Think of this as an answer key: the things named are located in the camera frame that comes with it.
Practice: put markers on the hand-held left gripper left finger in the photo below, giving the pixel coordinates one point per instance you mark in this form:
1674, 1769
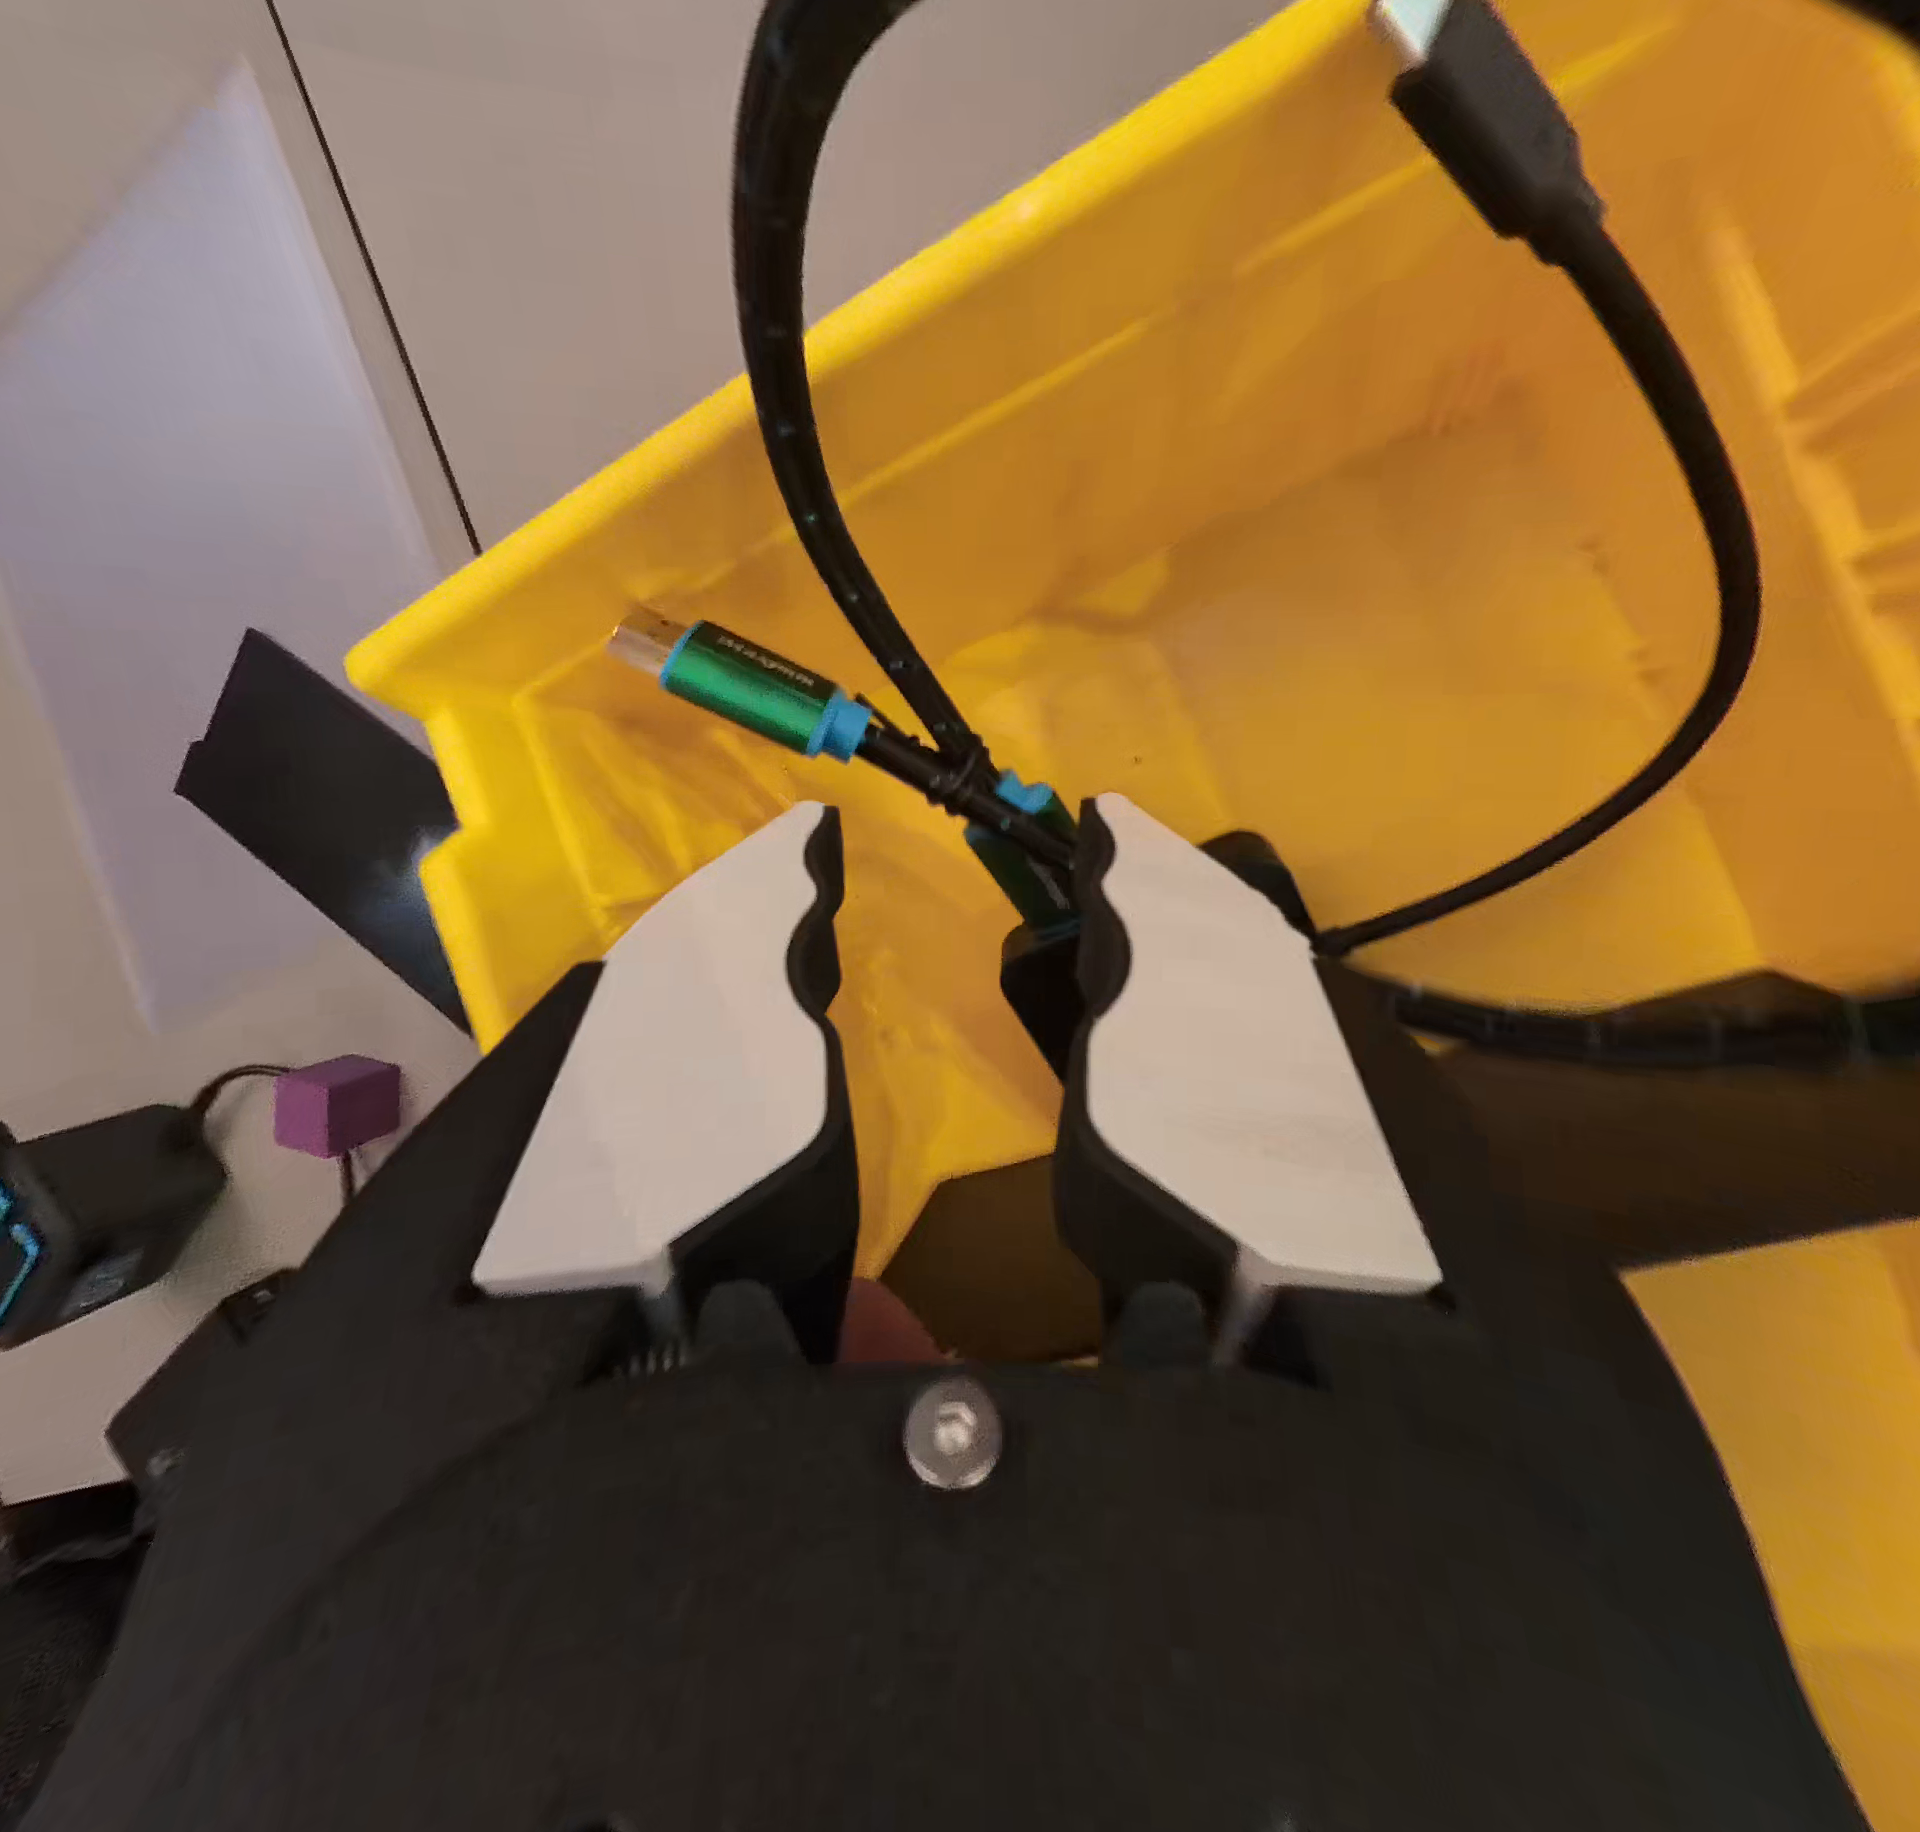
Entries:
660, 1082

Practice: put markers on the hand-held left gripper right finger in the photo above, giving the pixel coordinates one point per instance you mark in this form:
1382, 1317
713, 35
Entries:
1231, 1082

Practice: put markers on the yellow plastic bin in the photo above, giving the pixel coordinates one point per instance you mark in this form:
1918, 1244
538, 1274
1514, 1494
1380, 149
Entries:
1351, 512

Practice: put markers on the purple block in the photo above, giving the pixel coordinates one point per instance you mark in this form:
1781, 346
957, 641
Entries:
338, 1109

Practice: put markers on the black flat panel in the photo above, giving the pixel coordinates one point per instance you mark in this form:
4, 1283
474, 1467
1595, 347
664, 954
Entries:
316, 797

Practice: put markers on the black device with blue light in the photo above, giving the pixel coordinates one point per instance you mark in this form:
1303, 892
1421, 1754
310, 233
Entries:
120, 1203

